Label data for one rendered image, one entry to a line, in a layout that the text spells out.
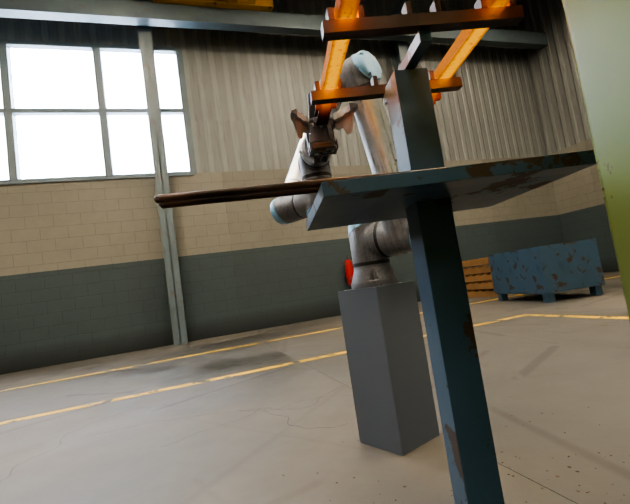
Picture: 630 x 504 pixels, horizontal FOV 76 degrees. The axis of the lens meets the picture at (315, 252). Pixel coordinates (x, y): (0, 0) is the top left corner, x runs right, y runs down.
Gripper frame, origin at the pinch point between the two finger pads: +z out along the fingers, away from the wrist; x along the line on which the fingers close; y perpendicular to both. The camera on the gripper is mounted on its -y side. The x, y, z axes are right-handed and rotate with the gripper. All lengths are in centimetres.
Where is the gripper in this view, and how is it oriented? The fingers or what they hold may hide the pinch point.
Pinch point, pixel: (324, 104)
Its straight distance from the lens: 95.4
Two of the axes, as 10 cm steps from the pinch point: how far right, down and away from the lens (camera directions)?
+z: 0.8, -1.0, -9.9
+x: -9.9, 1.4, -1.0
